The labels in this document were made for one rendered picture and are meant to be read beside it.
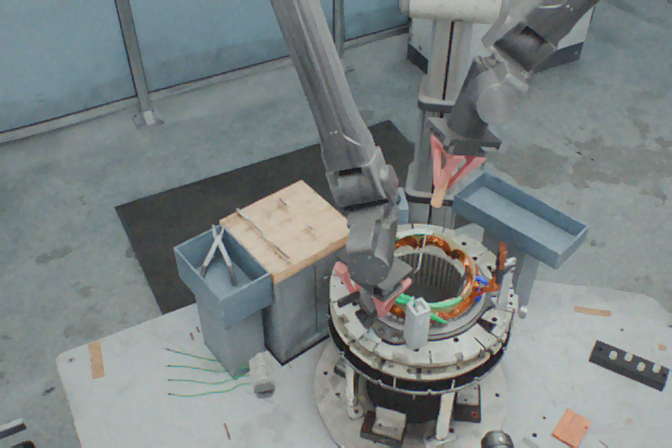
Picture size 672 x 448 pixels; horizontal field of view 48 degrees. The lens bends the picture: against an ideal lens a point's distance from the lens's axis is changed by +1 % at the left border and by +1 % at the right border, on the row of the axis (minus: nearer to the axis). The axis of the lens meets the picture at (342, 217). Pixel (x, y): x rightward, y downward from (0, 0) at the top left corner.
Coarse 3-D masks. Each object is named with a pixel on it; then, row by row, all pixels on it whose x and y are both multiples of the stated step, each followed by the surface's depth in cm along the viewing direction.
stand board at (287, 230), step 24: (288, 192) 154; (312, 192) 154; (264, 216) 148; (288, 216) 149; (312, 216) 149; (336, 216) 149; (240, 240) 144; (288, 240) 144; (312, 240) 144; (336, 240) 144; (264, 264) 139
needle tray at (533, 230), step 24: (456, 192) 154; (480, 192) 160; (504, 192) 158; (480, 216) 151; (504, 216) 155; (528, 216) 155; (552, 216) 152; (504, 240) 152; (528, 240) 145; (552, 240) 150; (576, 240) 145; (528, 264) 155; (552, 264) 144; (528, 288) 164
